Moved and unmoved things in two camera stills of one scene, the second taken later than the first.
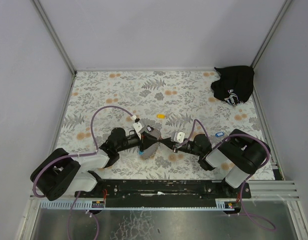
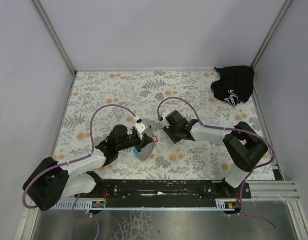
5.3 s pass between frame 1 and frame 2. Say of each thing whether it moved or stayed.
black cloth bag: stayed
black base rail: stayed
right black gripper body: moved
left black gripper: stayed
